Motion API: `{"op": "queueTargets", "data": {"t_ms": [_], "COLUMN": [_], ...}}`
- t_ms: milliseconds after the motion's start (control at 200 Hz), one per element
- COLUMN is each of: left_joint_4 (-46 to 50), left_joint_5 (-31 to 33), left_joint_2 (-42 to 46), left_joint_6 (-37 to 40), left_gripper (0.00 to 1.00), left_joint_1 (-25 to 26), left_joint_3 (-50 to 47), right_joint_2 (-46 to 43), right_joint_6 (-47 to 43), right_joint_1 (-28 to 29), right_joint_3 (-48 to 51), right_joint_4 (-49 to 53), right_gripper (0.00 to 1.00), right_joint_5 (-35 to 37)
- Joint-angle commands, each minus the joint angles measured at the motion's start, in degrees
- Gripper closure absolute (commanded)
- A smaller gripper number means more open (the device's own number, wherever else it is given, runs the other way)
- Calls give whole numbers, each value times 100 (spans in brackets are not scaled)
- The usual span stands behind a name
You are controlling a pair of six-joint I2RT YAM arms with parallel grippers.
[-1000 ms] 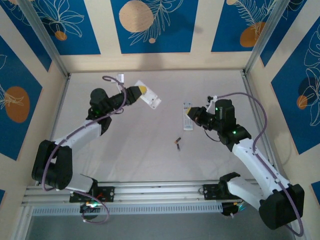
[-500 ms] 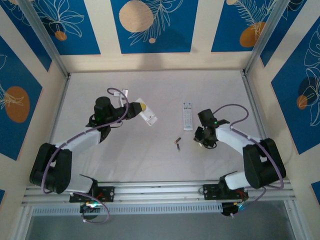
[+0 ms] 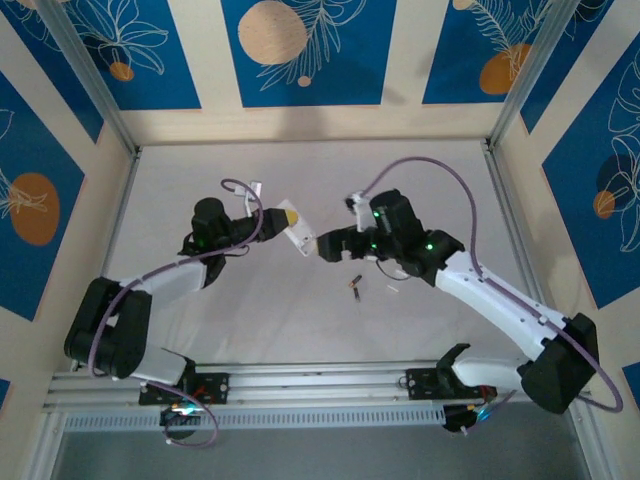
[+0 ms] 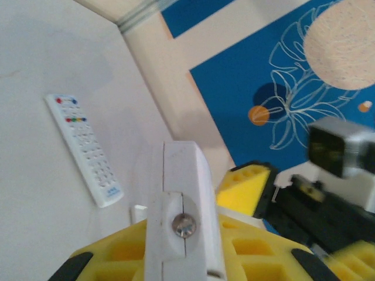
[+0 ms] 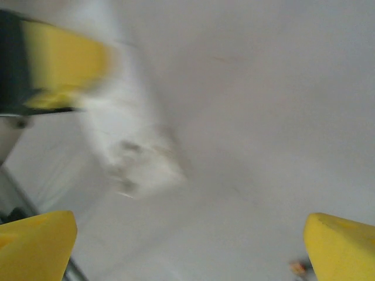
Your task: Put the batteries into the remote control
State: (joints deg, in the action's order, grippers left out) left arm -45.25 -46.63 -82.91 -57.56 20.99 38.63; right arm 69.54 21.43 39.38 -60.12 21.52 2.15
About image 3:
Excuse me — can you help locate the white remote control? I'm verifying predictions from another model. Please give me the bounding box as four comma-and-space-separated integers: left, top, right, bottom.
284, 219, 319, 258

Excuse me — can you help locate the black controller board with LED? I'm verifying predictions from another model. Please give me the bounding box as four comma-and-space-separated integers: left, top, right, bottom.
158, 405, 202, 444
442, 403, 496, 436

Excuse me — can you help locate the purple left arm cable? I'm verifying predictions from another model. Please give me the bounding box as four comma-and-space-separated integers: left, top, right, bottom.
88, 178, 265, 377

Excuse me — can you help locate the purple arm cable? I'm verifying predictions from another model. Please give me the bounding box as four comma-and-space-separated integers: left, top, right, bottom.
364, 157, 625, 414
88, 178, 265, 377

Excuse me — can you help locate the thin black right gripper cable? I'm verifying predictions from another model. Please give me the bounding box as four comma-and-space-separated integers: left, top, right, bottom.
375, 258, 417, 282

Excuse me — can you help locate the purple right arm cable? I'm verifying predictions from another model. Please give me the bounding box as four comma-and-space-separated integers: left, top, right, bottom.
364, 157, 625, 414

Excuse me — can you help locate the aluminium table side rail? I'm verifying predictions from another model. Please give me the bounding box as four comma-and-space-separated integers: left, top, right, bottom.
72, 149, 144, 371
482, 139, 564, 359

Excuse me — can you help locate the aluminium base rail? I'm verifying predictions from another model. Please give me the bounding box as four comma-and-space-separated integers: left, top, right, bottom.
42, 358, 586, 416

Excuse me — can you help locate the grey slotted cable duct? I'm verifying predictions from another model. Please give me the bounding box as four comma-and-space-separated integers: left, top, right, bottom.
62, 403, 447, 434

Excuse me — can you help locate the aluminium frame post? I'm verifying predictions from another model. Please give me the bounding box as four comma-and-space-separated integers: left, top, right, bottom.
487, 0, 586, 151
37, 0, 141, 159

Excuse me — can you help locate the purple cable loop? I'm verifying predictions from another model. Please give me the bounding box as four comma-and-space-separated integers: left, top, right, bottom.
163, 399, 219, 449

